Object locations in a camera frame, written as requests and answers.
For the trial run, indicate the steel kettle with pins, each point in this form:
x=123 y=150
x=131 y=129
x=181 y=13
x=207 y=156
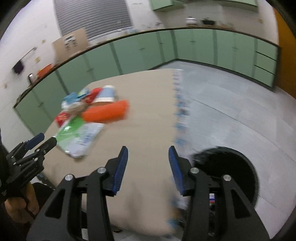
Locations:
x=31 y=78

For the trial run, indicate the wall towel rail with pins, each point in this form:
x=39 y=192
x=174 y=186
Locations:
x=33 y=49

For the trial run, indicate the orange basket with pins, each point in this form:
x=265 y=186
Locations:
x=41 y=73

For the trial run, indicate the white bag green text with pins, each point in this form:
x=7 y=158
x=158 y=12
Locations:
x=78 y=147

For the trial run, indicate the red gold packet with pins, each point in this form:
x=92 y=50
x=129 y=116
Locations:
x=61 y=118

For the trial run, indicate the cardboard sheet on counter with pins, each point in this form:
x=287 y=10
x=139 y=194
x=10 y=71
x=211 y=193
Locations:
x=70 y=44

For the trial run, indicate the white ceramic pot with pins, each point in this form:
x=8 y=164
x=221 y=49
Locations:
x=190 y=21

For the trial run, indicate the red plastic bag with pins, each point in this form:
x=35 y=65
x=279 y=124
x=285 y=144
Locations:
x=92 y=95

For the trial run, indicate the white plastic bag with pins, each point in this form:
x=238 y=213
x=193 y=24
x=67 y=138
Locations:
x=74 y=108

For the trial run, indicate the light blue small box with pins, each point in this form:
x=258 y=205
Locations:
x=76 y=97

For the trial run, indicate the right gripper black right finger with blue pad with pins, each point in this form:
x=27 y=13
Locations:
x=202 y=221

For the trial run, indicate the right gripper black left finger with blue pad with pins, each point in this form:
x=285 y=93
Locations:
x=103 y=182

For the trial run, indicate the green lower kitchen cabinets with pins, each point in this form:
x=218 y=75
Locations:
x=242 y=54

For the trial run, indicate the black trash bin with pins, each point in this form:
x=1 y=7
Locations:
x=220 y=161

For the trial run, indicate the green white sachet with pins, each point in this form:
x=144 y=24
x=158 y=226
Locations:
x=69 y=130

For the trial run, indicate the orange foam net sleeve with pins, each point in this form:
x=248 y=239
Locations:
x=107 y=113

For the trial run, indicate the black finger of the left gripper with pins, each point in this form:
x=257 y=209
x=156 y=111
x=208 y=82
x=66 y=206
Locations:
x=42 y=150

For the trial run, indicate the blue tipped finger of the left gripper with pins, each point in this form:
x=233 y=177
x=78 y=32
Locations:
x=23 y=147

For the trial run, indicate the green upper cabinets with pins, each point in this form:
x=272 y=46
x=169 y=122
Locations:
x=163 y=6

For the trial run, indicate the black cloth on rail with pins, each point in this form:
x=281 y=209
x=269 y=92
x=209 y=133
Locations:
x=18 y=67

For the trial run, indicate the window roller blind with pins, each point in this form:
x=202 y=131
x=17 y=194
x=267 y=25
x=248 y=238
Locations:
x=97 y=17

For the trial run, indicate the black wok pan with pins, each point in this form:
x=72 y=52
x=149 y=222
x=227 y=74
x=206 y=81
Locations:
x=208 y=22

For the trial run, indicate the person hand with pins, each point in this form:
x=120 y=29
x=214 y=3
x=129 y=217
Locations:
x=19 y=209

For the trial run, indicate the blue white paper cup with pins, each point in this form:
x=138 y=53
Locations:
x=106 y=96

